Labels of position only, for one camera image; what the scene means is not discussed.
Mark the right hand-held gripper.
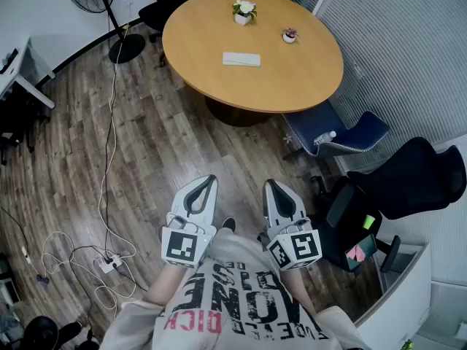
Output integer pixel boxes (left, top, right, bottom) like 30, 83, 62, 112
263, 179, 323, 271

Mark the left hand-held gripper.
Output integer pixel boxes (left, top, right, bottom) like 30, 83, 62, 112
161, 174, 219, 269

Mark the white case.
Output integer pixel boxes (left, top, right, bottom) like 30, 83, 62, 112
222, 51, 262, 68

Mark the person's right forearm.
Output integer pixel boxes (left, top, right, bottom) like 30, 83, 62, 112
280, 268, 318, 316

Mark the person's left forearm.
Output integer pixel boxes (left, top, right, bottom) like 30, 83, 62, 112
144, 262, 185, 306

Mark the clear water bottle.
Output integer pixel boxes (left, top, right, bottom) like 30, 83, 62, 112
313, 131, 337, 146

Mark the pink paper item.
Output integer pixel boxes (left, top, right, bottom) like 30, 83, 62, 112
345, 244, 366, 262

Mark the white power strip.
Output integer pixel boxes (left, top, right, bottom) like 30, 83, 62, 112
93, 254, 123, 273

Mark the person's printed beige shirt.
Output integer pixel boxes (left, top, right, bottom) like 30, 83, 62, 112
100, 227, 369, 350

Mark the blue chair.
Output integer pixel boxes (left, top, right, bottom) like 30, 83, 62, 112
282, 100, 390, 160

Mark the black mesh office chair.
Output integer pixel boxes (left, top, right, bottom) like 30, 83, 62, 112
309, 136, 467, 276

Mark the white cabinet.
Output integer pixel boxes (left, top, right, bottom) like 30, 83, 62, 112
355, 242, 433, 350

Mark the black chair beside white desk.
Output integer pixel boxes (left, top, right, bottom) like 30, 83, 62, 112
0, 82, 50, 166

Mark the black office chair with headrest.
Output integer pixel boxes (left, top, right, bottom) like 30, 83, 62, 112
137, 0, 234, 44

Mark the white flower potted plant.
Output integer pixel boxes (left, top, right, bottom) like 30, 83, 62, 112
232, 0, 258, 26

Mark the white desk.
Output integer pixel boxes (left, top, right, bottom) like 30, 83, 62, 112
0, 36, 56, 109

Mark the black item on white desk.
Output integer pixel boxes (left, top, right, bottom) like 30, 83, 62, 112
0, 48, 19, 75

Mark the dark table pedestal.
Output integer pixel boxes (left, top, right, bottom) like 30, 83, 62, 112
204, 95, 273, 128

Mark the looped white cable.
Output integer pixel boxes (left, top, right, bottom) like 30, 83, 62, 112
39, 230, 138, 310

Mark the long white cable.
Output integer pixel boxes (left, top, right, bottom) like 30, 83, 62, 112
97, 23, 139, 269

